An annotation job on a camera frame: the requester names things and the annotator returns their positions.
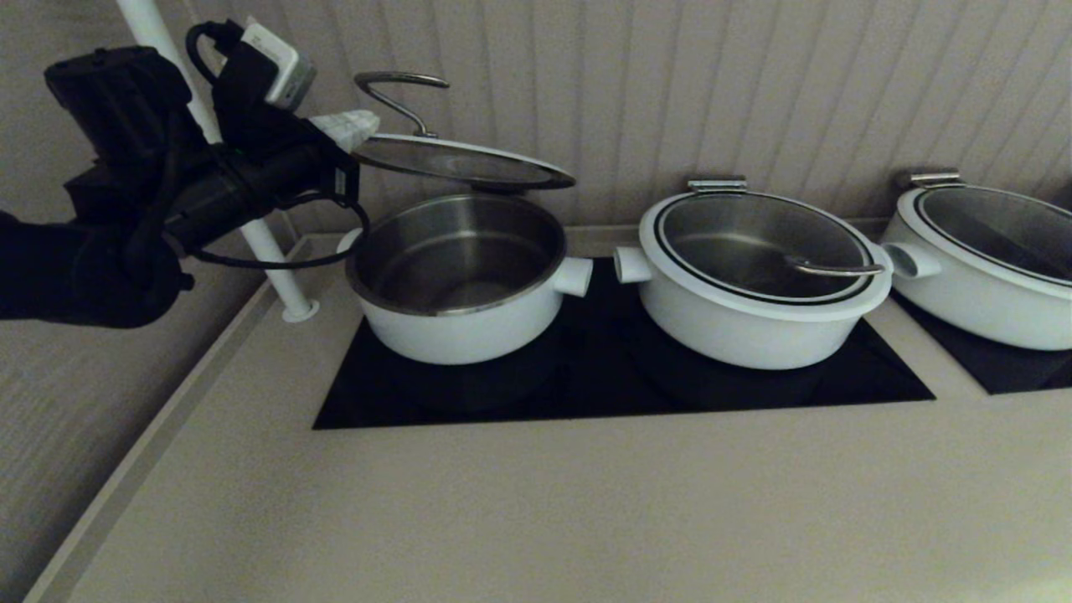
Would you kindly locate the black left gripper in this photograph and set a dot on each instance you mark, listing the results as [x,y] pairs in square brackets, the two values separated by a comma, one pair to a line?
[260,180]

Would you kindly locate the glass lid with white rim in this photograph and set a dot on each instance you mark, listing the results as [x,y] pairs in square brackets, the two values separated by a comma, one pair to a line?
[469,163]
[997,226]
[737,243]

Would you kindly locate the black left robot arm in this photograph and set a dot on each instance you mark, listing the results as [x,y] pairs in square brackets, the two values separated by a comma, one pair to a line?
[92,209]

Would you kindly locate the white pot with steel insert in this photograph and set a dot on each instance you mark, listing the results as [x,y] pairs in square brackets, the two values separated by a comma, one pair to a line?
[737,339]
[988,318]
[461,335]

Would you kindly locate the white support pole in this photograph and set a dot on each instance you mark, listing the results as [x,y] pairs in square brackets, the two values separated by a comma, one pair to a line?
[276,268]

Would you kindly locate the large black induction cooktop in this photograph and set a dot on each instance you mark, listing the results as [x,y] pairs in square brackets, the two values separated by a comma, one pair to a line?
[586,377]

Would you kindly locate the small black induction cooktop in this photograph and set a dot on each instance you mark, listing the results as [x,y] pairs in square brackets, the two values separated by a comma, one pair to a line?
[1013,368]

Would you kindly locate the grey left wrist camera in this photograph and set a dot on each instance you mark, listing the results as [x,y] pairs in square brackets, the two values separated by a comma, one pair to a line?
[280,67]

